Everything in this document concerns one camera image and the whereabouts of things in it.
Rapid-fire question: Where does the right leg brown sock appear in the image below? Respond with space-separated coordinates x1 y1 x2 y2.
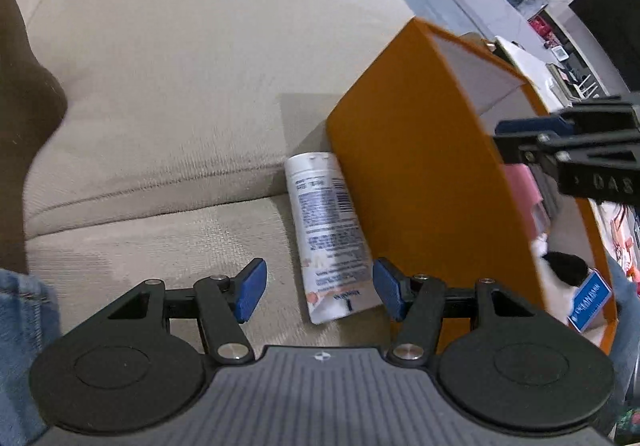
600 255 639 434

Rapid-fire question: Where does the orange cardboard box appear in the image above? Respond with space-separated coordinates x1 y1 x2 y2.
325 16 620 357

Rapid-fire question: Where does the pink flat box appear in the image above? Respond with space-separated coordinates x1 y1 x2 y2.
502 165 542 239

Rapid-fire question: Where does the left leg brown sock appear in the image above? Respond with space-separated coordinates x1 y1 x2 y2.
0 0 70 446

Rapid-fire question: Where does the black television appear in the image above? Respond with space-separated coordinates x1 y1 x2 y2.
570 0 640 92

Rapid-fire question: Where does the marble top coffee table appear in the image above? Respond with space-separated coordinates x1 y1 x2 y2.
495 36 584 112

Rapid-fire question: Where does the white lotion tube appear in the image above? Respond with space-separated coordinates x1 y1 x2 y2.
284 151 381 325

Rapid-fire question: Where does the white plush striped doll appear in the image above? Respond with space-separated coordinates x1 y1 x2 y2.
530 234 591 327

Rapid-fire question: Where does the blue Ocean Park tag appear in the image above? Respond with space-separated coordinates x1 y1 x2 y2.
568 269 613 333

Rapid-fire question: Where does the leg brown sock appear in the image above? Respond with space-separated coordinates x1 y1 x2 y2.
600 255 639 434
0 0 70 446

